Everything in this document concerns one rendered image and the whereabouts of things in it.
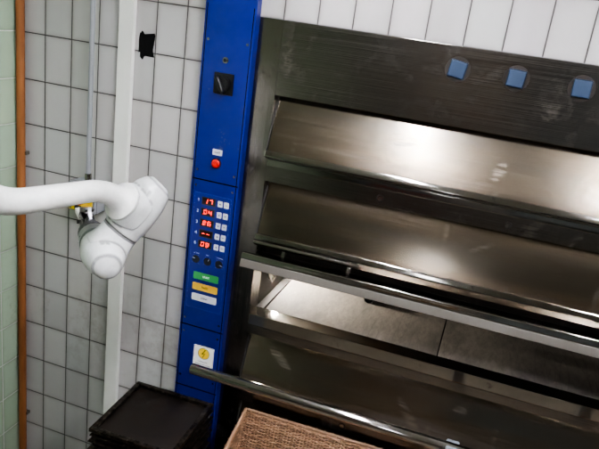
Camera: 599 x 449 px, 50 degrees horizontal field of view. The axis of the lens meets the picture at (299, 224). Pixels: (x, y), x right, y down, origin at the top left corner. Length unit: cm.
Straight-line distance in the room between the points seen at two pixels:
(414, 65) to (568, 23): 39
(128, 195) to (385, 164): 71
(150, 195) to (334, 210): 56
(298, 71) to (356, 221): 47
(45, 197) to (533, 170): 123
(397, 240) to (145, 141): 85
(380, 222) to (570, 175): 53
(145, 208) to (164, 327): 71
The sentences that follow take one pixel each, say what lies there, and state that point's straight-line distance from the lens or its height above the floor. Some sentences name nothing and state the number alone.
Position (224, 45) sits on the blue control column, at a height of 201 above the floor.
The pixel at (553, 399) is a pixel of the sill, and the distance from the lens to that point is 205.
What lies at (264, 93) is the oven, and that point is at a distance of 192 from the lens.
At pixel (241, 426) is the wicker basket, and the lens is 223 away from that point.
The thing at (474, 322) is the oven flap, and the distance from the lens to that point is 179.
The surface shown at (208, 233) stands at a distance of 204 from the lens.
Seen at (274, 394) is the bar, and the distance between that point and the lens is 175.
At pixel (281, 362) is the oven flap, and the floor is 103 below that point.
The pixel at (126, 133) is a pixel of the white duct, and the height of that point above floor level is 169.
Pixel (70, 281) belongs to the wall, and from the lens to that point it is 244.
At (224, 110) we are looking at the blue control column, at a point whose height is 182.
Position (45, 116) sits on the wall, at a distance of 233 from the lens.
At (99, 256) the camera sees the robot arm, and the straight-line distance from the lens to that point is 167.
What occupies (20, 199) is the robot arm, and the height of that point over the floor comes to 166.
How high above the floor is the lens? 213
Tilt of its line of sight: 18 degrees down
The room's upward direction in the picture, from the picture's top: 8 degrees clockwise
